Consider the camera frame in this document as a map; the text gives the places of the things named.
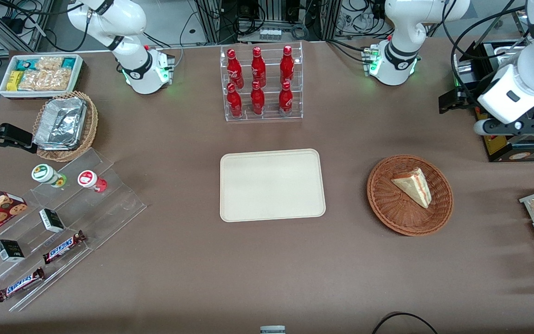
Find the teal snack packet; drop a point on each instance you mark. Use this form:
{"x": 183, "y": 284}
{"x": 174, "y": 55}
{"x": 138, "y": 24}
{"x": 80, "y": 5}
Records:
{"x": 68, "y": 62}
{"x": 26, "y": 63}

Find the triangular sandwich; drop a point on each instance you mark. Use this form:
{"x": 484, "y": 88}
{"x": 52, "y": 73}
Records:
{"x": 413, "y": 185}

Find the red cola bottle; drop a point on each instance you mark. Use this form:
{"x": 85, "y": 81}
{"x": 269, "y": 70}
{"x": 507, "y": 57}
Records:
{"x": 285, "y": 99}
{"x": 257, "y": 99}
{"x": 234, "y": 69}
{"x": 258, "y": 67}
{"x": 234, "y": 102}
{"x": 287, "y": 65}

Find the clear acrylic stepped display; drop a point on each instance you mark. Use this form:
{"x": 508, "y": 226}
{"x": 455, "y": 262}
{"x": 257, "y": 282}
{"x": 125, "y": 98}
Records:
{"x": 109, "y": 208}

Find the light oval wicker basket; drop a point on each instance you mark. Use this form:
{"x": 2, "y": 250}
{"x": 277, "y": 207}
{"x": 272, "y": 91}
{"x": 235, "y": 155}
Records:
{"x": 92, "y": 120}

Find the green lid snack cup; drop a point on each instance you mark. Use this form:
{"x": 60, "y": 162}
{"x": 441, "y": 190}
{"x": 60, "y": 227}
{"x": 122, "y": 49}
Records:
{"x": 44, "y": 173}

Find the snickers chocolate bar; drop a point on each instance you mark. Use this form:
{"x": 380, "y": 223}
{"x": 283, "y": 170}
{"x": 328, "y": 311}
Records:
{"x": 19, "y": 284}
{"x": 63, "y": 247}

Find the aluminium foil container stack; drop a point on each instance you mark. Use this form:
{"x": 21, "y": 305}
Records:
{"x": 60, "y": 123}

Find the yellow snack packet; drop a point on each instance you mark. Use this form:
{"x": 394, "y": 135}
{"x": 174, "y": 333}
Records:
{"x": 14, "y": 80}

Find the brown round wicker basket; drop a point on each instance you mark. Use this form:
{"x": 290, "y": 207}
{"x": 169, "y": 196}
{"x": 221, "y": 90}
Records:
{"x": 401, "y": 218}

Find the white rectangular snack bin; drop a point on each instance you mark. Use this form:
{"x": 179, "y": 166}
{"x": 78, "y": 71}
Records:
{"x": 78, "y": 74}

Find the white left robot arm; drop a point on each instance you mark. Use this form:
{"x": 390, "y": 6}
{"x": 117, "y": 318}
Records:
{"x": 406, "y": 28}

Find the white power strip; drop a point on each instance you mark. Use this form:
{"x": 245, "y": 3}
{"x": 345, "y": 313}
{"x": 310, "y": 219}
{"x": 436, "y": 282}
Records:
{"x": 270, "y": 34}

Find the beige plastic tray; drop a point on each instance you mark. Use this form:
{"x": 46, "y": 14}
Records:
{"x": 271, "y": 185}

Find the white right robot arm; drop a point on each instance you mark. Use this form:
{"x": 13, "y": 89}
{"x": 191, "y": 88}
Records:
{"x": 132, "y": 69}

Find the small grey box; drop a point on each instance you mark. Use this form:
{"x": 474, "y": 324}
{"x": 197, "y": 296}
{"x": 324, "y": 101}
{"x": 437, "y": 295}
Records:
{"x": 272, "y": 330}

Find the red lid snack cup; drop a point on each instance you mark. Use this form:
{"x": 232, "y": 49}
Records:
{"x": 88, "y": 178}

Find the clear acrylic bottle rack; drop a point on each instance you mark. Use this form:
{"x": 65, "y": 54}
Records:
{"x": 267, "y": 118}

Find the aluminium frame rack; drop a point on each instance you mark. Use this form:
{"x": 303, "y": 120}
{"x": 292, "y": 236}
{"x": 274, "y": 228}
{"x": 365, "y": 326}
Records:
{"x": 211, "y": 23}

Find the small black box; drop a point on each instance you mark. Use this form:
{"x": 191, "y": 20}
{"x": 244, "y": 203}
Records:
{"x": 9, "y": 250}
{"x": 51, "y": 220}

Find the black food warmer machine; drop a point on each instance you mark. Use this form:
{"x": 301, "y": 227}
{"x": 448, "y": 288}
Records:
{"x": 499, "y": 149}

